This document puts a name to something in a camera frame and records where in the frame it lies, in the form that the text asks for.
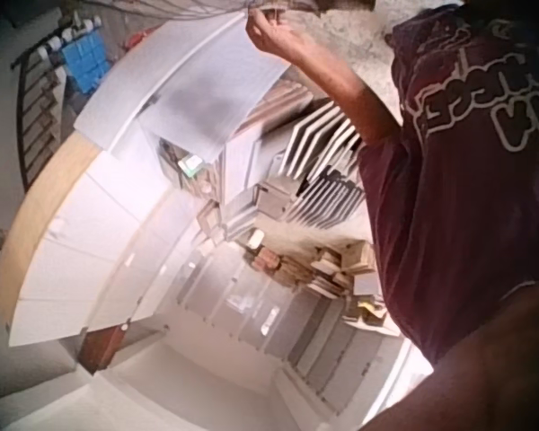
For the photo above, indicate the person's left hand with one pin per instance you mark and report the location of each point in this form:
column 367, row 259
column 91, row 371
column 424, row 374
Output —
column 280, row 38

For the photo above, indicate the person's left fingers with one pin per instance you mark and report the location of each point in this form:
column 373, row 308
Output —
column 262, row 19

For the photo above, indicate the large white sheet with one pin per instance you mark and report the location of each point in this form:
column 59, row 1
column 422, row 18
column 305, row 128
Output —
column 211, row 94

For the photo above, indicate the stack of white boards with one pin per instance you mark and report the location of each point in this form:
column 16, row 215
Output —
column 323, row 148

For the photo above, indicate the white board panel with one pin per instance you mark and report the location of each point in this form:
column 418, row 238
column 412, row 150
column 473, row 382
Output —
column 130, row 94

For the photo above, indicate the small green and white box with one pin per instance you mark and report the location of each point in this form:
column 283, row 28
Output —
column 191, row 165

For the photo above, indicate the blue plastic crate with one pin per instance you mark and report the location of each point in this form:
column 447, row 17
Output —
column 86, row 63

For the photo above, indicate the black metal rack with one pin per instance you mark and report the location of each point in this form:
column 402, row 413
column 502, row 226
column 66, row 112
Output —
column 36, row 112

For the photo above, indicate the pile of wooden blocks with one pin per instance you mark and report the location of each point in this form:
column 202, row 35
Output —
column 314, row 274

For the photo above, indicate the white cabinet with wooden edge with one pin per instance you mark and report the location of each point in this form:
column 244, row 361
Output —
column 81, row 242

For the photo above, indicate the row of grey cabinet panels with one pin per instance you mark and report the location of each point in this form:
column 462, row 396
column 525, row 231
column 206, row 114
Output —
column 296, row 332

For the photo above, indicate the brown wooden panel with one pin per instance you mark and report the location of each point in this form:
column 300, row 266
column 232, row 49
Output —
column 101, row 350

